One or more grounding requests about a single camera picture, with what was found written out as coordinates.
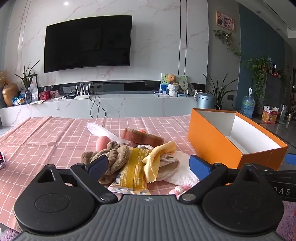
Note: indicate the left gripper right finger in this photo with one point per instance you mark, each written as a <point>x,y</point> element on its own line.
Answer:
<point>210,176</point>

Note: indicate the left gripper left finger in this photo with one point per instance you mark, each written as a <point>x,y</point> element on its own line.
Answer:
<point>87,176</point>

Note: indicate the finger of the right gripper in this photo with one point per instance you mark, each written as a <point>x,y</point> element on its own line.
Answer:
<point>290,159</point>

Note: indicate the white cloth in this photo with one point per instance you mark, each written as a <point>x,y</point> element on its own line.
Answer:
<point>182,169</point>

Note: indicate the brown plush toy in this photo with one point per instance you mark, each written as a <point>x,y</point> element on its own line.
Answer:
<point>117,154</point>

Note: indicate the pink makeup sponge egg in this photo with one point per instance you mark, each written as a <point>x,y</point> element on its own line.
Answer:
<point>101,143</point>

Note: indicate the yellow snack packet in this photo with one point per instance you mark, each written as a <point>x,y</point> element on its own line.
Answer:
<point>131,177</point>

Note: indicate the white mesh pouch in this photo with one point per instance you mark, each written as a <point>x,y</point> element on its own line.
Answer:
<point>100,131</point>

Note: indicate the yellow cleaning cloth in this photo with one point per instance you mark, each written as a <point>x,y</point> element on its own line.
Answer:
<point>153,160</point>

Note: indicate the brown pink sponge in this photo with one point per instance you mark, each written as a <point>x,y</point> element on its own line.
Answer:
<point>140,138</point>

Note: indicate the beige drawstring bag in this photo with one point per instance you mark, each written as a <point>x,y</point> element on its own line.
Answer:
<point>160,163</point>

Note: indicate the orange cardboard box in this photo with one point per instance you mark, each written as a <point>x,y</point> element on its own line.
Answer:
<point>228,137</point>

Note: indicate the red gift bag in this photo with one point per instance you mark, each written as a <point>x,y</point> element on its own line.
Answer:
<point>269,114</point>

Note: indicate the blue water jug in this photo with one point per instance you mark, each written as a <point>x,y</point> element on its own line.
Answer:
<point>248,105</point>

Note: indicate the pink checkered tablecloth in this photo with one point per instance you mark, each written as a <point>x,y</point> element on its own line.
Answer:
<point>30,145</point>

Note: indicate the grey metal trash can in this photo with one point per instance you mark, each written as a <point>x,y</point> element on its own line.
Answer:
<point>205,101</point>

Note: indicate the white marble tv console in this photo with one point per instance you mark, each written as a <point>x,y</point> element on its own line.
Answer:
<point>102,106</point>

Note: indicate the white wifi router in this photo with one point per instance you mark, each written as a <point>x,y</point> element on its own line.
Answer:
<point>83,92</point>

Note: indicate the potted plant near bin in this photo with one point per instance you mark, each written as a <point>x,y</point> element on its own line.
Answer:
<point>219,89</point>

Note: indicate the small teddy bear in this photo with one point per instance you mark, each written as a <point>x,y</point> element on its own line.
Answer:
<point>171,79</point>

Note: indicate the green plant in glass vase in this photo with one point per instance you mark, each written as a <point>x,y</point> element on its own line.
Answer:
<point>27,77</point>

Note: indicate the gold vase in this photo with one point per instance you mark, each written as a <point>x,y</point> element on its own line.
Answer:
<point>9,92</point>

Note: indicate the black wall television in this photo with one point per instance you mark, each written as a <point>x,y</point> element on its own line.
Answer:
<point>88,42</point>

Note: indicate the framed wall picture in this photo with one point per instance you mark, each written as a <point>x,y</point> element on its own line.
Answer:
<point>225,21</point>

